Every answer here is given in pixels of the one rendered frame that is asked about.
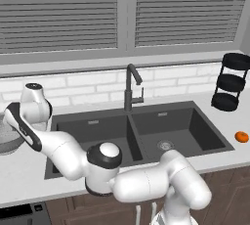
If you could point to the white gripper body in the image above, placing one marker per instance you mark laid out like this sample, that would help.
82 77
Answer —
45 125

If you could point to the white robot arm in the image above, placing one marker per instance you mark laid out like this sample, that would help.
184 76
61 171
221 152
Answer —
143 183

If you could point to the dark grey sink faucet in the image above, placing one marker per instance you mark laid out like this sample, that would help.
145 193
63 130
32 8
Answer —
129 88

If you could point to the dark grey double sink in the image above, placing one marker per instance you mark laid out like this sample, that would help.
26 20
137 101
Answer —
182 127

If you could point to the orange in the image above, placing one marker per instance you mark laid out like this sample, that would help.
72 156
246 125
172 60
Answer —
241 136

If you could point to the black dishwasher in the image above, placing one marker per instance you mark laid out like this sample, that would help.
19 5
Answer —
22 215

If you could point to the brown cupboard door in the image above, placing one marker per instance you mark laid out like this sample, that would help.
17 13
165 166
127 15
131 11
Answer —
229 196
159 204
81 211

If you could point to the grey window blind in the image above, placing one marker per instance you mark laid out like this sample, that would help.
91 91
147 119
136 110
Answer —
58 10
188 7

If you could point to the grey window frame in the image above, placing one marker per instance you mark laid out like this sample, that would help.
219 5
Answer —
125 17

